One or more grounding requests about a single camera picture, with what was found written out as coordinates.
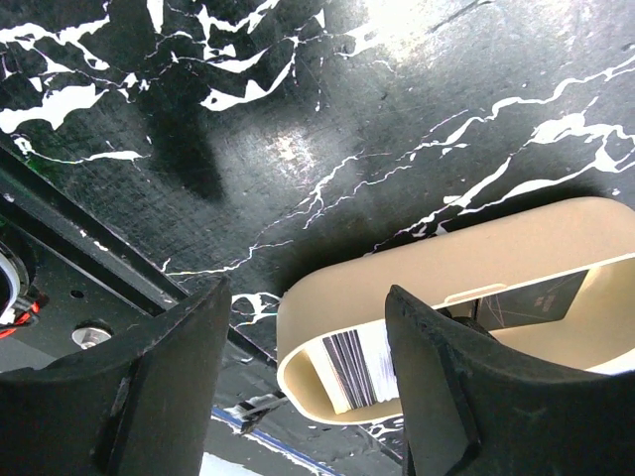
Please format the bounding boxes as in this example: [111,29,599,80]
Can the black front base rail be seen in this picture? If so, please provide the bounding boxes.
[0,143,279,373]

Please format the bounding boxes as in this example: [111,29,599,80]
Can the stack of cards in tray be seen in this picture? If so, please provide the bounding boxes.
[320,322,399,415]

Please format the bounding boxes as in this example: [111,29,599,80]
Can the black VIP card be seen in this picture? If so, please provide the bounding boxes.
[475,271,587,330]

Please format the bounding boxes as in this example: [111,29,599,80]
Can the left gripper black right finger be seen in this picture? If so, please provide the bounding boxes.
[385,286,634,475]

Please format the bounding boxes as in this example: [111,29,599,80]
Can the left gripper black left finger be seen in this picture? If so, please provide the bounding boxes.
[1,279,231,475]

